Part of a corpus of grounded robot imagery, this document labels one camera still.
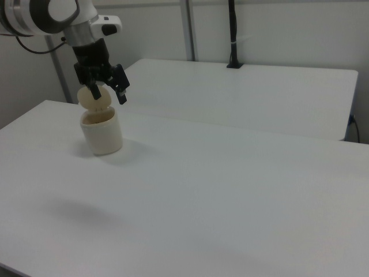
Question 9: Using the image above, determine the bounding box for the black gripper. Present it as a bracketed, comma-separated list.
[71, 39, 130, 105]

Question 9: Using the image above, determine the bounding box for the cream trash bin with lid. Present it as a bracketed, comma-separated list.
[77, 84, 124, 157]

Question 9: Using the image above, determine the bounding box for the white side table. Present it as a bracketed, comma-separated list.
[99, 58, 359, 141]

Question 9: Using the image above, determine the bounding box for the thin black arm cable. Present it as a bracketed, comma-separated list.
[14, 34, 69, 55]

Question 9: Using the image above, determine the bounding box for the white cable tie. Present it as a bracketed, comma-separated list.
[231, 36, 252, 46]

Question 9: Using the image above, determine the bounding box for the black camera pole with clamp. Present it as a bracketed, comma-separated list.
[226, 0, 243, 69]

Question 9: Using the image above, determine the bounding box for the black cable with blue plug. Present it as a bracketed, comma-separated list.
[348, 114, 361, 143]

